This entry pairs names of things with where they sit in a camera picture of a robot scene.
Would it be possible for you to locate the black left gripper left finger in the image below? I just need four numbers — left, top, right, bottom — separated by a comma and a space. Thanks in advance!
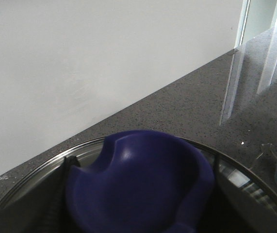
0, 157, 80, 233

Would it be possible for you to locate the grey framed window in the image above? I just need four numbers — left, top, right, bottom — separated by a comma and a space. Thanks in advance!
234, 0, 277, 49

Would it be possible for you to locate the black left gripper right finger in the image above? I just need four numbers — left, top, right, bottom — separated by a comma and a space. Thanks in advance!
197, 154, 277, 233

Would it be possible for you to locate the glass lid with blue knob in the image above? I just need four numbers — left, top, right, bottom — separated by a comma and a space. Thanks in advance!
0, 130, 277, 233

